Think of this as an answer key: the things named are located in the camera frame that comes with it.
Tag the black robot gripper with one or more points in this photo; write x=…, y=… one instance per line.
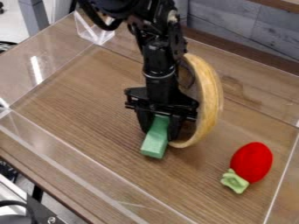
x=182, y=107

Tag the green rectangular block stick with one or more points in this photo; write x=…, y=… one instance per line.
x=157, y=138

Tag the brown wooden bowl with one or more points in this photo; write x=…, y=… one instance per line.
x=210, y=94

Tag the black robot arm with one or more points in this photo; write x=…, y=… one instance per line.
x=154, y=22

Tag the red plush strawberry toy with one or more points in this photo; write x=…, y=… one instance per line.
x=250, y=165

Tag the clear acrylic tray wall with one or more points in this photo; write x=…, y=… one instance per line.
x=79, y=145

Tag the clear acrylic corner bracket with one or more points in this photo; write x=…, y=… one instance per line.
x=91, y=32

